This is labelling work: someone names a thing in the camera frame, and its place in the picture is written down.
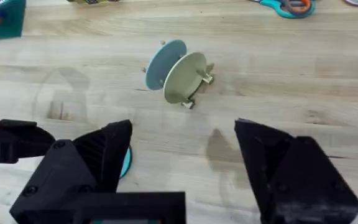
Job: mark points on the green board with toy blocks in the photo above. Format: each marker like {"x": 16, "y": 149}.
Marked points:
{"x": 2, "y": 18}

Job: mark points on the teal plate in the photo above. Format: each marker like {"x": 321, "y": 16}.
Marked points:
{"x": 126, "y": 163}

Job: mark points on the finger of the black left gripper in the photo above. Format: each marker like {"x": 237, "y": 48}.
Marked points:
{"x": 17, "y": 141}

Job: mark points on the cream plate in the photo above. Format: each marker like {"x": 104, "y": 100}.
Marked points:
{"x": 183, "y": 77}

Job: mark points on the light blue plate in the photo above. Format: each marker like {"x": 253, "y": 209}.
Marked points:
{"x": 163, "y": 63}

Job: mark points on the teal and orange scissors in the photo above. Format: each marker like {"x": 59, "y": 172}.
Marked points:
{"x": 291, "y": 7}

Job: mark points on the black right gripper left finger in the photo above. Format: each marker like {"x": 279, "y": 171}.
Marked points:
{"x": 82, "y": 168}

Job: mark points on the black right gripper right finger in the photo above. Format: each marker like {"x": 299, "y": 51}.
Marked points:
{"x": 294, "y": 180}

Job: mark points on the small wooden peg rack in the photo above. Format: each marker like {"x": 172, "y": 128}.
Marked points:
{"x": 207, "y": 78}

